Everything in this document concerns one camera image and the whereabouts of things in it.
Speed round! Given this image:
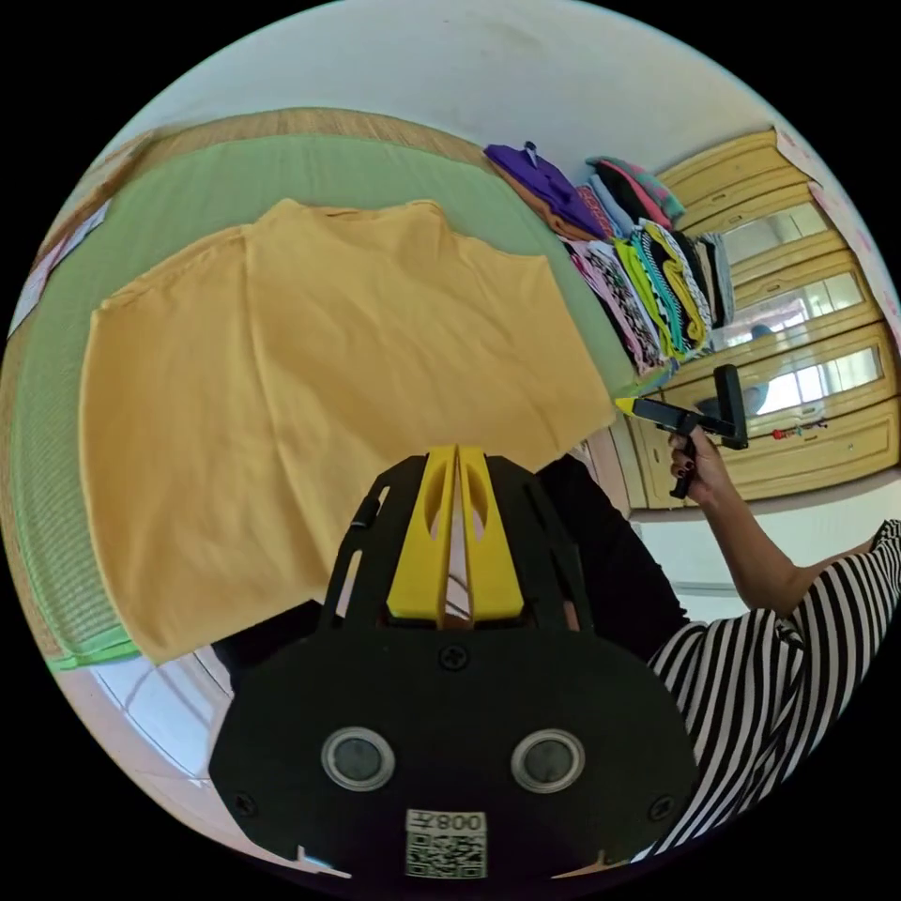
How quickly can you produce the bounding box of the bed with green mat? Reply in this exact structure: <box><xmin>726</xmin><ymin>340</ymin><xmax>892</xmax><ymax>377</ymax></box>
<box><xmin>0</xmin><ymin>106</ymin><xmax>656</xmax><ymax>671</ymax></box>

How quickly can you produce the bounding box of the person's right hand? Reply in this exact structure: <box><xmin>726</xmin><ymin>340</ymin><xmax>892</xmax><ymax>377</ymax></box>
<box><xmin>666</xmin><ymin>430</ymin><xmax>733</xmax><ymax>510</ymax></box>

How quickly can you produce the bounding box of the yellow wooden cupboard with mirrors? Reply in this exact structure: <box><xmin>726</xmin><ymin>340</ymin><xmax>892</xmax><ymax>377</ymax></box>
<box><xmin>608</xmin><ymin>126</ymin><xmax>901</xmax><ymax>510</ymax></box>

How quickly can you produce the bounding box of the person's right forearm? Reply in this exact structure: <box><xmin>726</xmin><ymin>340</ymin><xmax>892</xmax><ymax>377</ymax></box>
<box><xmin>702</xmin><ymin>485</ymin><xmax>874</xmax><ymax>610</ymax></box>

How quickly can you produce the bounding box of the person's body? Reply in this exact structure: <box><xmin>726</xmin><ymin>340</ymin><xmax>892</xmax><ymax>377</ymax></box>
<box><xmin>210</xmin><ymin>453</ymin><xmax>901</xmax><ymax>863</ymax></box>

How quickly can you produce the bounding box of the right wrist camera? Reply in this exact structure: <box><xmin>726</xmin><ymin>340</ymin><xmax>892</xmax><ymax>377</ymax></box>
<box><xmin>696</xmin><ymin>364</ymin><xmax>750</xmax><ymax>451</ymax></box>

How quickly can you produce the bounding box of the pile of clothes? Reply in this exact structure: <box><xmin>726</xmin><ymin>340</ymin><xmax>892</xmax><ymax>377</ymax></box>
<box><xmin>483</xmin><ymin>140</ymin><xmax>737</xmax><ymax>378</ymax></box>

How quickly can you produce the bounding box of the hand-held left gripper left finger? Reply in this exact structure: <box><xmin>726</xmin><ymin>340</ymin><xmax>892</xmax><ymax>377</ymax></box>
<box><xmin>385</xmin><ymin>444</ymin><xmax>460</xmax><ymax>621</ymax></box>

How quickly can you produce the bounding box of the yellow short sleeve shirt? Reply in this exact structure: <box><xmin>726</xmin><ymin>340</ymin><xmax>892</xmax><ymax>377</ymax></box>
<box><xmin>77</xmin><ymin>197</ymin><xmax>615</xmax><ymax>665</ymax></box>

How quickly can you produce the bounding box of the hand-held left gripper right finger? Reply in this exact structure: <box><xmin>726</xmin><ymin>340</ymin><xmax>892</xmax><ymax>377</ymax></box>
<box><xmin>458</xmin><ymin>444</ymin><xmax>525</xmax><ymax>623</ymax></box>

